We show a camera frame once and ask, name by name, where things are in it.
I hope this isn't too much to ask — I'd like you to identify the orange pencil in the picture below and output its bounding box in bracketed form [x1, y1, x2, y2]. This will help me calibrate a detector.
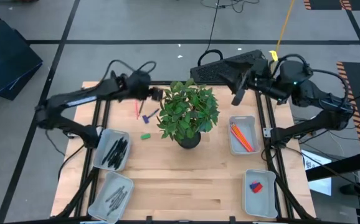
[232, 123, 253, 152]
[230, 124, 252, 152]
[234, 123, 255, 152]

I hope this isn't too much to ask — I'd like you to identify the black base cable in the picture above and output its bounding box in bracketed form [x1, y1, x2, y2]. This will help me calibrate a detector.
[44, 130, 86, 183]

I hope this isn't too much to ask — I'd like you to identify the black perforated computer case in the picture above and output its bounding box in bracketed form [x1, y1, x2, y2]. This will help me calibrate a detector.
[189, 49, 272, 83]

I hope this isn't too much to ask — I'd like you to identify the hazard striped black mat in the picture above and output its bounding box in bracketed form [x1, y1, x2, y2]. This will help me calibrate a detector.
[303, 0, 360, 11]
[336, 61, 360, 153]

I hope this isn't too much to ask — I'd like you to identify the white mounting bracket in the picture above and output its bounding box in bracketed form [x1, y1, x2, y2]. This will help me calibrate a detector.
[262, 126, 276, 139]

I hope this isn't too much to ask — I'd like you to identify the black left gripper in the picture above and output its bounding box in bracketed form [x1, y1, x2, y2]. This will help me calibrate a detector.
[115, 70, 165, 102]

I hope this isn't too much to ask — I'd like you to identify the dark blue mat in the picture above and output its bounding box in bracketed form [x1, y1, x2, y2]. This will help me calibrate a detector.
[0, 6, 44, 101]

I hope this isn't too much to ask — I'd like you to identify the black hanging cable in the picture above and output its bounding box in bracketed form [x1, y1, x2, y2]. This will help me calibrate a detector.
[196, 0, 225, 67]

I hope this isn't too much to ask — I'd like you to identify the green plant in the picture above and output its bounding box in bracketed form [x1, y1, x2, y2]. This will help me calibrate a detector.
[156, 78, 220, 150]

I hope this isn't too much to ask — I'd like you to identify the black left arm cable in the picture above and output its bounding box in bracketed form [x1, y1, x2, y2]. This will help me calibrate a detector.
[100, 60, 158, 85]

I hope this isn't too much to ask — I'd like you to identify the black beam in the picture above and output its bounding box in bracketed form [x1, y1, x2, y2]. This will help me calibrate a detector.
[305, 150, 360, 182]

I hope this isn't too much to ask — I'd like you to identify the grey plastic bin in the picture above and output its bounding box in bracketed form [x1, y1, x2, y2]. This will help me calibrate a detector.
[87, 170, 135, 224]
[228, 114, 261, 156]
[241, 169, 280, 219]
[92, 128, 132, 172]

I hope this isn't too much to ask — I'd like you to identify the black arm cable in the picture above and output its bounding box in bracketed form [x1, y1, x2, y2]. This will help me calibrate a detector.
[273, 53, 351, 105]
[100, 60, 158, 85]

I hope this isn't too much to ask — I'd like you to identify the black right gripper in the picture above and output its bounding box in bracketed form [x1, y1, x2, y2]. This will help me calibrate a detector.
[219, 58, 290, 107]

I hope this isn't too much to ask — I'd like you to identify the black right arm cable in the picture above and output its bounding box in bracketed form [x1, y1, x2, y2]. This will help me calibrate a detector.
[273, 53, 351, 105]

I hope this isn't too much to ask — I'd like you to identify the white printed paper sheet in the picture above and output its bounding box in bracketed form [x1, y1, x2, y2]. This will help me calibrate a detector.
[300, 149, 333, 197]

